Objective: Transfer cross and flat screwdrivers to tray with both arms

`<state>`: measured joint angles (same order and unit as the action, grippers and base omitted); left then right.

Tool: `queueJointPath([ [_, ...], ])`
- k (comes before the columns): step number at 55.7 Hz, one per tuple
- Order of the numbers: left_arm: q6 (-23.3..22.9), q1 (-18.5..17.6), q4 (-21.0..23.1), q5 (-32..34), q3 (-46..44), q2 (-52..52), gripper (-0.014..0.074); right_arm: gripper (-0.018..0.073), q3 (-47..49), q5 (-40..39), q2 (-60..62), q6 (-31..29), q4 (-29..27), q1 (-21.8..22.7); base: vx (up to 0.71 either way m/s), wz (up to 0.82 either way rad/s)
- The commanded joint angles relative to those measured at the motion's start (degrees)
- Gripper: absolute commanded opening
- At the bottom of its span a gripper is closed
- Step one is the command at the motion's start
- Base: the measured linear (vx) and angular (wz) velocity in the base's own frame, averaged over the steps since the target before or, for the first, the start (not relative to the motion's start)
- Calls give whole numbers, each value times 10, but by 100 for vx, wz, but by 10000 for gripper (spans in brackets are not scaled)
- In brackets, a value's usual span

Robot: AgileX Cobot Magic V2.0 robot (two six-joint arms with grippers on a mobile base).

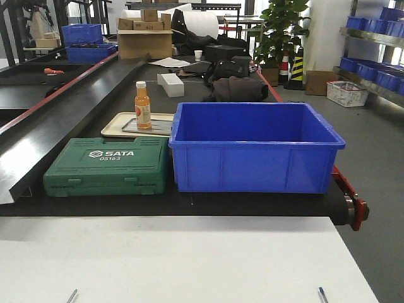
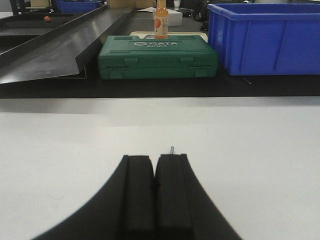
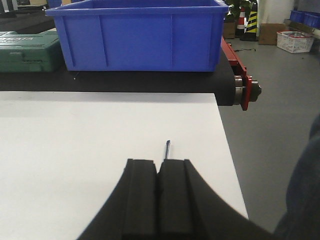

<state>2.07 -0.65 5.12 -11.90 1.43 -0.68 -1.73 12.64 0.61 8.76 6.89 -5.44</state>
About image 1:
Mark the green black screwdriver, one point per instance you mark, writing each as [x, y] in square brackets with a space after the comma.
[72, 296]
[323, 295]

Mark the small metal tray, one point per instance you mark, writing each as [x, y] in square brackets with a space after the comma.
[158, 126]

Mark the beige plastic tray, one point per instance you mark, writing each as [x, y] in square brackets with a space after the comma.
[114, 128]

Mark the large blue plastic bin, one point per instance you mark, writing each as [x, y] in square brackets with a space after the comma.
[252, 147]

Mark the white rectangular box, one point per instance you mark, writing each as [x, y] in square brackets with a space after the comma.
[172, 84]

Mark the dark folded jacket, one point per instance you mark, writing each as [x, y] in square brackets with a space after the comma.
[234, 89]

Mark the orange juice bottle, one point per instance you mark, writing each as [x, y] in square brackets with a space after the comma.
[142, 106]

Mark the black bag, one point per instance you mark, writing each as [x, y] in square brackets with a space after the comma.
[225, 69]

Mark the white paper cup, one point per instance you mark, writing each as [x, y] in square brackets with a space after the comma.
[198, 55]

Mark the red white traffic cone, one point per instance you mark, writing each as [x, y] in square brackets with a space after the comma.
[284, 68]

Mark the yellow black traffic cone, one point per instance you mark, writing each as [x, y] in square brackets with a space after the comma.
[295, 81]

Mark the large cardboard box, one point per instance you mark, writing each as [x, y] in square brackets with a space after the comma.
[138, 43]

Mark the green SATA tool case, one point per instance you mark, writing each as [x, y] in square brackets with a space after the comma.
[95, 167]

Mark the brown cardboard box on floor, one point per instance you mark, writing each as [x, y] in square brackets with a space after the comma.
[316, 82]

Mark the green potted plant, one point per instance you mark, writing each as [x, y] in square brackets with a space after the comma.
[282, 31]

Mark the white printed basket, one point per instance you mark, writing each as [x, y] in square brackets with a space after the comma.
[346, 93]

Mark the blue crate on left table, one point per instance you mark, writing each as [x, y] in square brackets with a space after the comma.
[84, 43]

